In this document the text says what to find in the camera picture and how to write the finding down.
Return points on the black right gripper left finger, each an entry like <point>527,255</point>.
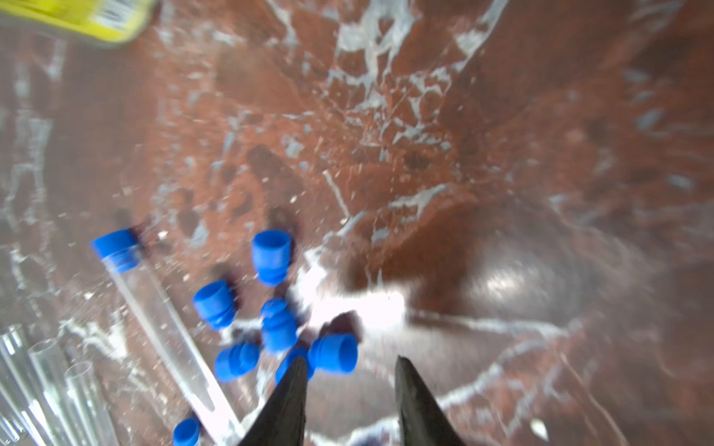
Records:
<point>282,420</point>

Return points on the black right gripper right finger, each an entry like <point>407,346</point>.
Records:
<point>422,421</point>

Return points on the test tube blue stopper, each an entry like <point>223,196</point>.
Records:
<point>9,435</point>
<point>186,433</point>
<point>87,397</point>
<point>148,300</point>
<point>19,384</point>
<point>50,366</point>

